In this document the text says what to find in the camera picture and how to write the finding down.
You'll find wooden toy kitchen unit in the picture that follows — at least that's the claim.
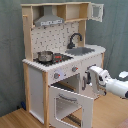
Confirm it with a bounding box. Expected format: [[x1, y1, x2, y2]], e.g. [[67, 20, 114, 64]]
[[22, 2, 105, 128]]

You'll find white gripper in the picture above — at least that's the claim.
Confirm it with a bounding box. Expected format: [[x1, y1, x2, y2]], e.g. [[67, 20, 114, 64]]
[[88, 66, 110, 95]]

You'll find black toy stovetop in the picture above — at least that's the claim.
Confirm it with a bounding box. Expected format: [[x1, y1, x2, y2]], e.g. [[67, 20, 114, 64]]
[[35, 53, 71, 66]]

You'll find silver toy cooking pot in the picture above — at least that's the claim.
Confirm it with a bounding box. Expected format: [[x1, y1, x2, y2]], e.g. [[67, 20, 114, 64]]
[[38, 51, 53, 62]]

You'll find grey toy range hood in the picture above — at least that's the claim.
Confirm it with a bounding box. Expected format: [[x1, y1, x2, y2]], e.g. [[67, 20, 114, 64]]
[[35, 5, 64, 27]]

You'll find white toy oven door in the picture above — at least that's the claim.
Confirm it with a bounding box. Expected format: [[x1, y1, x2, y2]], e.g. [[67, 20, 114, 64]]
[[49, 86, 93, 128]]

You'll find black toy faucet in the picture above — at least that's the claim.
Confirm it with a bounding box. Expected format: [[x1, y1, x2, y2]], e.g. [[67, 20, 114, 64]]
[[66, 32, 83, 50]]

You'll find white toy microwave door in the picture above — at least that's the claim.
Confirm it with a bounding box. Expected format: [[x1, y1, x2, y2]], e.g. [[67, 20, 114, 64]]
[[91, 3, 104, 22]]

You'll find grey toy sink basin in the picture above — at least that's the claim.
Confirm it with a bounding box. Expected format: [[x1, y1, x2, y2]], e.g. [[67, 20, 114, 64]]
[[66, 47, 94, 56]]

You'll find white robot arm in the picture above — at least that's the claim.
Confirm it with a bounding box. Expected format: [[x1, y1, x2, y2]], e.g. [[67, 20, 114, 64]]
[[88, 66, 128, 99]]

